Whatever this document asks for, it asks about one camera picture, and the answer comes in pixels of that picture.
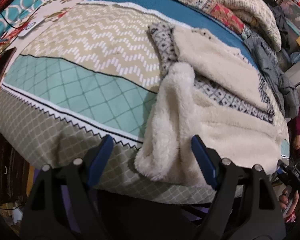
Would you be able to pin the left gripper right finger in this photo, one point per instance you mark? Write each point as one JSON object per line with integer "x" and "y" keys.
{"x": 244, "y": 206}

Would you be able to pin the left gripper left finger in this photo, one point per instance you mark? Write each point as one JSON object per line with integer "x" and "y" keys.
{"x": 45, "y": 215}

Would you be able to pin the cream fleece patterned sweater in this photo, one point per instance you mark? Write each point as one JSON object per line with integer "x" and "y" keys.
{"x": 208, "y": 89}

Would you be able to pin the black clothes pile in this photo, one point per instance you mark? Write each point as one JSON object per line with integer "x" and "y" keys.
{"x": 280, "y": 21}

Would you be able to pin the person's right hand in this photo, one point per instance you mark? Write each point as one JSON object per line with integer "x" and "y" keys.
{"x": 284, "y": 203}

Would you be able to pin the grey puffer jacket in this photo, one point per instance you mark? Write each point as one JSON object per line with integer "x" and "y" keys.
{"x": 284, "y": 90}

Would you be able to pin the patterned bedspread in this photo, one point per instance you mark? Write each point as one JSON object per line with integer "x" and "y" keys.
{"x": 149, "y": 79}

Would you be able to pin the cream patterned folded blanket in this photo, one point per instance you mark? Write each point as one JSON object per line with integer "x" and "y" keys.
{"x": 257, "y": 14}

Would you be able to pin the white floral sheet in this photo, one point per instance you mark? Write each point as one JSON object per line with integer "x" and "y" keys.
{"x": 27, "y": 30}

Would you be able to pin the teal blue blanket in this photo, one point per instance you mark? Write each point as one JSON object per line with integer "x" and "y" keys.
{"x": 179, "y": 12}

